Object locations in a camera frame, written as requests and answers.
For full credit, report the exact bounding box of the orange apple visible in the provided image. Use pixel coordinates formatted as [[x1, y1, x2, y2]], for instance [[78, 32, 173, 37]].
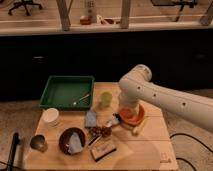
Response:
[[120, 108, 134, 118]]

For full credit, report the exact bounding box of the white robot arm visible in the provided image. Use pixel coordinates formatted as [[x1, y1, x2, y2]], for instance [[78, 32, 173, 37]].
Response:
[[118, 64, 213, 133]]

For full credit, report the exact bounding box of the green plastic cup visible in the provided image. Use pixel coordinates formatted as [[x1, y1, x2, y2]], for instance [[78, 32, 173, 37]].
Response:
[[101, 92, 112, 107]]

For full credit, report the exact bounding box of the white paper cup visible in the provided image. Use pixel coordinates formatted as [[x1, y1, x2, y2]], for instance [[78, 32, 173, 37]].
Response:
[[42, 108, 59, 126]]

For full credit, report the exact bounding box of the grey metal cup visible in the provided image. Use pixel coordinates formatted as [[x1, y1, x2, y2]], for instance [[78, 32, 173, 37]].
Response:
[[30, 134, 48, 152]]

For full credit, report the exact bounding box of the metal spoon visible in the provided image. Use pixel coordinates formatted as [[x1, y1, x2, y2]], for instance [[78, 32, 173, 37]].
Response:
[[72, 94, 90, 105]]

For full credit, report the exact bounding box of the small brush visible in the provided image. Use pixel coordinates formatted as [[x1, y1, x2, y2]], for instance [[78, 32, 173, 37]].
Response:
[[105, 113, 121, 128]]

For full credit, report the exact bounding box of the orange bowl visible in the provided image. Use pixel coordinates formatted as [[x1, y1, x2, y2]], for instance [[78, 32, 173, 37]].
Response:
[[119, 105, 145, 126]]

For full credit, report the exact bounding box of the green plastic tray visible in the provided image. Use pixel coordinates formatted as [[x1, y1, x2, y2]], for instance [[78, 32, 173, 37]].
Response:
[[40, 75, 94, 111]]

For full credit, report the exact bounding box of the bunch of dark grapes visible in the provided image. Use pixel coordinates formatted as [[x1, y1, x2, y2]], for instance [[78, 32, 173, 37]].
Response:
[[89, 126, 112, 138]]

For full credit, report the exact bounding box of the silver marker pen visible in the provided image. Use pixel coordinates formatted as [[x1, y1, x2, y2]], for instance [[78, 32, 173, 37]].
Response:
[[87, 136, 102, 147]]

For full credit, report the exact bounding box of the yellow banana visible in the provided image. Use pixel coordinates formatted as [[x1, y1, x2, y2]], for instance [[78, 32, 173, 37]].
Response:
[[132, 117, 148, 136]]

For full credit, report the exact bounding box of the black white eraser block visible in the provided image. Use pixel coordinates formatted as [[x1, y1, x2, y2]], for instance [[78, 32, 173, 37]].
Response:
[[91, 140, 117, 162]]

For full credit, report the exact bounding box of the dark brown bowl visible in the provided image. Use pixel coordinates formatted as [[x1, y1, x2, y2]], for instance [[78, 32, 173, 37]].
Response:
[[59, 127, 85, 155]]

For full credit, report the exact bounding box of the blue white cloth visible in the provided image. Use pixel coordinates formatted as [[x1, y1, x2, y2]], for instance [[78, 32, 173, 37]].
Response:
[[68, 133, 83, 154]]

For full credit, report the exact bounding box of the red dish on shelf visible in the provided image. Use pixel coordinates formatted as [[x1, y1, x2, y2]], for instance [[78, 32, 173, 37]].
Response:
[[80, 18, 92, 25]]

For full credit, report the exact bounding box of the black pole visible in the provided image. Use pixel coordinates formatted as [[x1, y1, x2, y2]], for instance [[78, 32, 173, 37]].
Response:
[[6, 132, 20, 171]]

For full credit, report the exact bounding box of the black office chair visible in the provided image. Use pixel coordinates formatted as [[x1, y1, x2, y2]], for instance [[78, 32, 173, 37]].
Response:
[[8, 0, 43, 16]]

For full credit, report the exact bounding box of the black cable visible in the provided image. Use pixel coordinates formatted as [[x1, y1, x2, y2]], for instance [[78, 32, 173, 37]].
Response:
[[169, 132, 213, 171]]

